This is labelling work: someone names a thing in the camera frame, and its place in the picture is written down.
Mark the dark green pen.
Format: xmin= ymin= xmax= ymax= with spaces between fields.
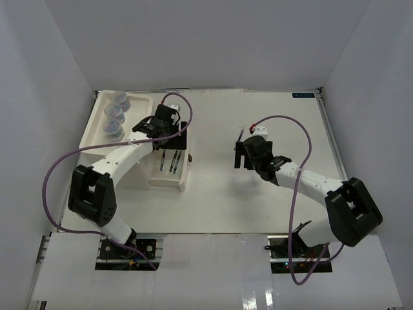
xmin=172 ymin=150 xmax=181 ymax=174

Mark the black pen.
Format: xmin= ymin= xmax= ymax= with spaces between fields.
xmin=159 ymin=150 xmax=166 ymax=171

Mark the purple pen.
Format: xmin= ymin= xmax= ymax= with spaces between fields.
xmin=237 ymin=125 xmax=245 ymax=142

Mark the white bottom drawer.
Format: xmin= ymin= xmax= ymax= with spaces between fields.
xmin=149 ymin=129 xmax=191 ymax=192

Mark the clear jar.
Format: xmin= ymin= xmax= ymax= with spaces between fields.
xmin=111 ymin=90 xmax=131 ymax=112
xmin=104 ymin=103 xmax=125 ymax=124
xmin=102 ymin=119 xmax=125 ymax=142

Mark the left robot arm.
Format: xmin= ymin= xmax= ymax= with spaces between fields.
xmin=68 ymin=104 xmax=186 ymax=258

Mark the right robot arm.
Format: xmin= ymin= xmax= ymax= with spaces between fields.
xmin=234 ymin=136 xmax=383 ymax=258

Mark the white three-drawer storage box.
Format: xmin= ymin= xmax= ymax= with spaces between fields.
xmin=79 ymin=90 xmax=154 ymax=162

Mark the blue table label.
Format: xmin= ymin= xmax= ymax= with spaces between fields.
xmin=292 ymin=92 xmax=315 ymax=99

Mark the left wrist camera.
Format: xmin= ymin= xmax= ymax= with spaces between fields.
xmin=165 ymin=103 xmax=181 ymax=121

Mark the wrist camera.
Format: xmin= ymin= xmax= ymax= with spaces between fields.
xmin=248 ymin=124 xmax=268 ymax=140
xmin=165 ymin=103 xmax=181 ymax=121

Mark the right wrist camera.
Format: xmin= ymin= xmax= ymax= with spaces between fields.
xmin=248 ymin=124 xmax=268 ymax=140

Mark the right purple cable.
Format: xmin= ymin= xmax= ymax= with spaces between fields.
xmin=253 ymin=115 xmax=345 ymax=286

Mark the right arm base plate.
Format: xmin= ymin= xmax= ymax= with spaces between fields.
xmin=263 ymin=237 xmax=333 ymax=274

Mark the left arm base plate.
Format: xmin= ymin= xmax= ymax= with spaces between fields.
xmin=95 ymin=238 xmax=163 ymax=271

